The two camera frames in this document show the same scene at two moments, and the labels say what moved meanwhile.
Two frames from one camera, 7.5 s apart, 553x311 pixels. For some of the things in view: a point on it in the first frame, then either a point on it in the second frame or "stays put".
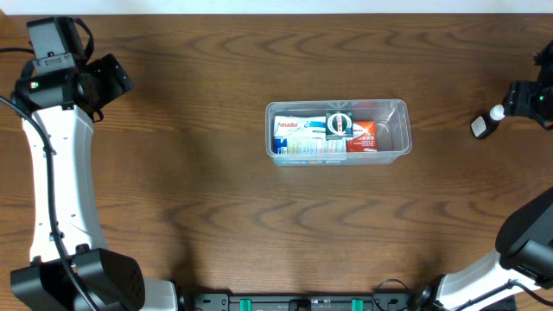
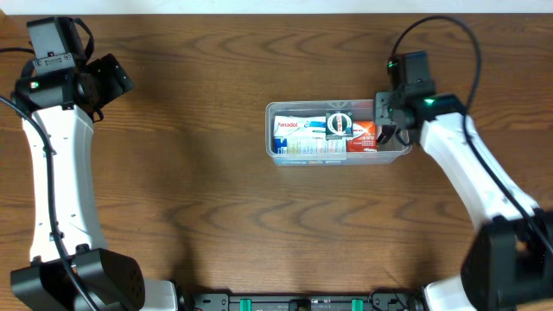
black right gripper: [520, 99] to [383, 111]
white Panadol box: [291, 125] stays put
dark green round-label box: [339, 124] stays put
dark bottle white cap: [486, 124] to [384, 132]
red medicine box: [365, 137] stays put
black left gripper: [105, 92] stays put
